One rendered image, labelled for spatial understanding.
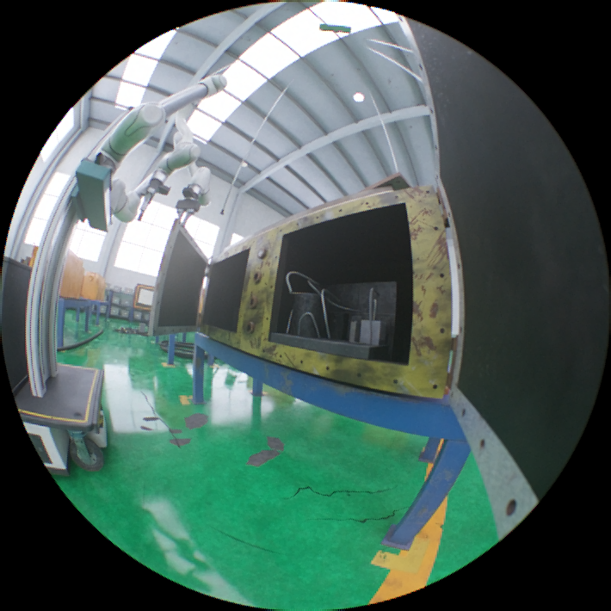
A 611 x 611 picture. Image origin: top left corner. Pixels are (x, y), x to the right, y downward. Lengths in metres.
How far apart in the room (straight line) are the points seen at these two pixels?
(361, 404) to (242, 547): 0.69
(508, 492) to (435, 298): 0.41
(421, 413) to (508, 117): 0.55
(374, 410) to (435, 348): 0.24
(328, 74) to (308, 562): 9.13
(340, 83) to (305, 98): 1.48
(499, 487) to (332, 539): 0.76
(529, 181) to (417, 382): 0.43
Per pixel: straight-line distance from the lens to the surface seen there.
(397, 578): 0.89
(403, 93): 8.81
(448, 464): 0.61
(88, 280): 6.38
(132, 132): 0.85
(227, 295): 1.54
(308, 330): 0.72
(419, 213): 0.57
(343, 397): 0.58
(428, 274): 0.49
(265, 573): 0.82
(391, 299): 0.79
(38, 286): 1.03
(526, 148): 0.18
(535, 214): 0.18
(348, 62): 8.30
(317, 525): 0.93
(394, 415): 0.54
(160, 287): 0.92
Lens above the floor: 0.79
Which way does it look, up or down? 7 degrees up
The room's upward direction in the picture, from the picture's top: 6 degrees clockwise
